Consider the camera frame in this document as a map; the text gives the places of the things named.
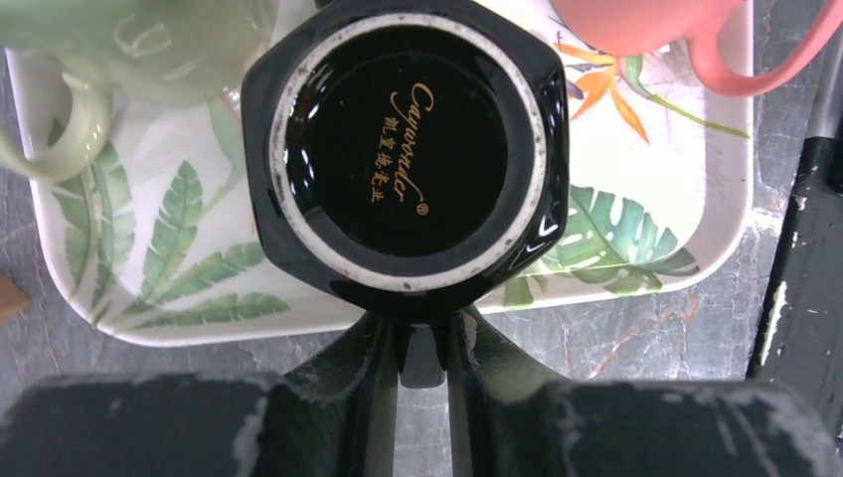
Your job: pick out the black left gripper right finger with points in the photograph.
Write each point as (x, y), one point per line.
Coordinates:
(510, 415)

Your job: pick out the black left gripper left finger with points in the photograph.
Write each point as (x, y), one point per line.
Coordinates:
(333, 415)

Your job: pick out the black octagonal mug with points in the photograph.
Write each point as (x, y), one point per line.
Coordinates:
(408, 157)

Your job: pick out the light green mug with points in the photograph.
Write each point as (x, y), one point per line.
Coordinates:
(175, 53)

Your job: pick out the pink mug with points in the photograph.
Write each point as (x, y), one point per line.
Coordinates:
(630, 28)

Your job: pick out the small tan wooden cube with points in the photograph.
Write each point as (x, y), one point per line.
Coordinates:
(13, 299)

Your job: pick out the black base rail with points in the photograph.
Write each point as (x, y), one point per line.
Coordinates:
(799, 342)

